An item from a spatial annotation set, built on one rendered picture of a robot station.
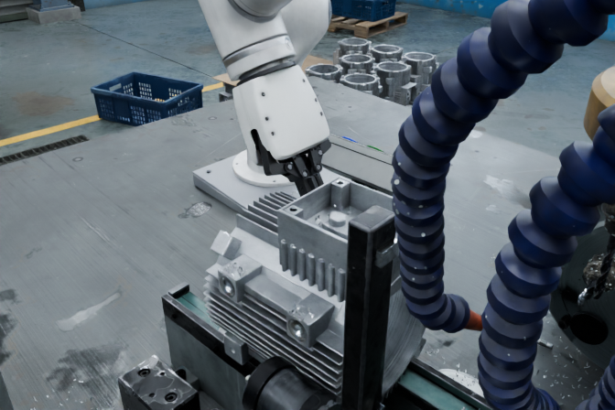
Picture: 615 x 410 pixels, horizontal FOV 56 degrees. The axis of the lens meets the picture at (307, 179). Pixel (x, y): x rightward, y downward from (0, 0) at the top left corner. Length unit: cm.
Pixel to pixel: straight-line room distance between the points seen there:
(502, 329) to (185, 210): 108
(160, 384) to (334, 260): 35
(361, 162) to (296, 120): 21
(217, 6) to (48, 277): 66
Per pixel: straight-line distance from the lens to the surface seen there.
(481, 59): 18
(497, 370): 26
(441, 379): 72
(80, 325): 103
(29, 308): 110
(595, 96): 38
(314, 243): 57
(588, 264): 70
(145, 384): 82
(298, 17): 117
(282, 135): 66
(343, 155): 88
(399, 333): 71
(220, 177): 133
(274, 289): 61
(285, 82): 68
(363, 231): 36
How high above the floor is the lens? 145
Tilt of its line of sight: 28 degrees down
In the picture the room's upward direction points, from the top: straight up
